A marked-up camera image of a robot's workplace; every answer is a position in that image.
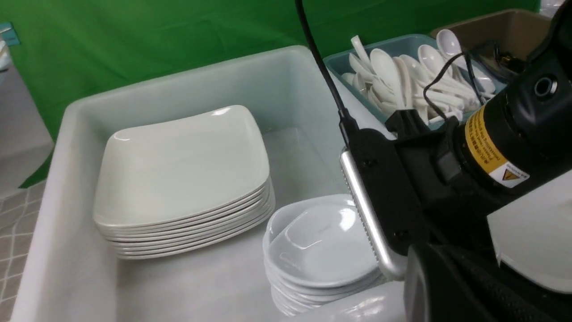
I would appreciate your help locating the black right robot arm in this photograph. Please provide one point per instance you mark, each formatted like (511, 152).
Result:
(482, 209)

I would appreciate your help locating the stack of small white bowls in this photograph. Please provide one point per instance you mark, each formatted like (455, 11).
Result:
(315, 252)

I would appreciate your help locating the stack of white square plates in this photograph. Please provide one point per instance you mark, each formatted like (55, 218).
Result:
(173, 187)

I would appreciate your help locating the teal plastic spoon bin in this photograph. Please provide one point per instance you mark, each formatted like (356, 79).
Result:
(338, 64)

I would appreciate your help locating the pile of white soup spoons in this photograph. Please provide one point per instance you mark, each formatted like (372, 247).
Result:
(438, 81)

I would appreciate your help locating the large translucent white tub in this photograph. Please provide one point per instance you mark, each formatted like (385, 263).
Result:
(71, 273)

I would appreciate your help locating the brown plastic chopstick bin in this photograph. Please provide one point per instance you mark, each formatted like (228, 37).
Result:
(516, 30)

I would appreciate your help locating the pile of black chopsticks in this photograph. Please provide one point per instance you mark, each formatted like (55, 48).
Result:
(502, 65)

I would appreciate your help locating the grey checked tablecloth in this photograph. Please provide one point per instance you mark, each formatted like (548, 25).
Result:
(18, 217)

